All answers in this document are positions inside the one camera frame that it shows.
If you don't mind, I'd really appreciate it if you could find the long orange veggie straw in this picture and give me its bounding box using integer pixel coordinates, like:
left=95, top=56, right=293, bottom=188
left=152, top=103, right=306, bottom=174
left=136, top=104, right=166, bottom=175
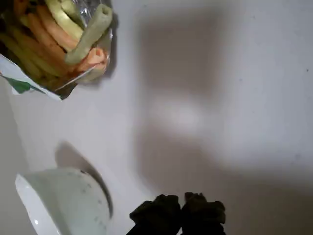
left=26, top=4, right=79, bottom=53

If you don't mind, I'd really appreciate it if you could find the pale yellow-green veggie straw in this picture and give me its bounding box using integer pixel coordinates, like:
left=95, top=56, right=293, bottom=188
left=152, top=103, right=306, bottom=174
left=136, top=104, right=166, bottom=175
left=45, top=0, right=84, bottom=40

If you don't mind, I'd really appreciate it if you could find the white scalloped ceramic bowl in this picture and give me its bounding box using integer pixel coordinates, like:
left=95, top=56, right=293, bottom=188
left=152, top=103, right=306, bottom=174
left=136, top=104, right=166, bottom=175
left=15, top=167, right=113, bottom=235

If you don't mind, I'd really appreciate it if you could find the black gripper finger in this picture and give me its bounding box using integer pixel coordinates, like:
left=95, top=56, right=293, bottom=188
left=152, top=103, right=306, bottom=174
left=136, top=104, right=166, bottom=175
left=129, top=194, right=182, bottom=235
left=181, top=192, right=226, bottom=235

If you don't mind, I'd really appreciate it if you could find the veggie straws snack packet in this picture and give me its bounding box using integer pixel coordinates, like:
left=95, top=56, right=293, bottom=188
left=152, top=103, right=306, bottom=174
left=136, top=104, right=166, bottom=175
left=0, top=0, right=116, bottom=101

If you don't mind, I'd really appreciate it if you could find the short orange hollow veggie straw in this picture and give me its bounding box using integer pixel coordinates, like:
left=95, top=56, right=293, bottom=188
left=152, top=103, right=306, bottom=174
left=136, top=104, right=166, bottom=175
left=73, top=46, right=108, bottom=74

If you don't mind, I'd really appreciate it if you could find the green veggie straw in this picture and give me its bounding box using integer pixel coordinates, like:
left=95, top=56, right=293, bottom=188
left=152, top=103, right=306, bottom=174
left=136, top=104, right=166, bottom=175
left=64, top=4, right=113, bottom=65

